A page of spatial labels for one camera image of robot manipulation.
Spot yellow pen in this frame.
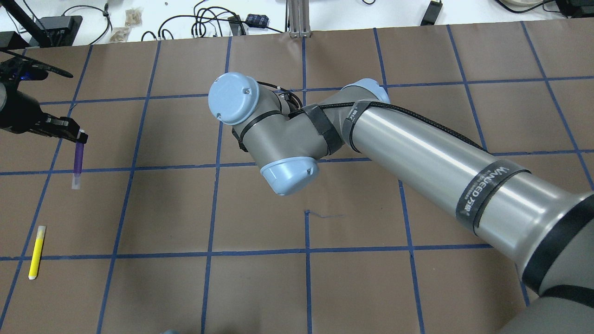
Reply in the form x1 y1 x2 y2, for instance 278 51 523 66
28 225 46 280

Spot purple pen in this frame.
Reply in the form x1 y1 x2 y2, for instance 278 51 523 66
71 142 84 190

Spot aluminium frame post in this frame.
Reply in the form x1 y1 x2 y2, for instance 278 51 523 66
285 0 311 38

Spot black device on stand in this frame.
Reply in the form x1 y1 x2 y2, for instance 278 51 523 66
34 15 83 47

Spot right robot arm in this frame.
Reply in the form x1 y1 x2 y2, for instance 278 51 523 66
208 72 593 334

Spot black braided cable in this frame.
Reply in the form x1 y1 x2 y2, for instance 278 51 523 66
302 102 488 151

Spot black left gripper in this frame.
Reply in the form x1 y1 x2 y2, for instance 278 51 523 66
0 49 89 144

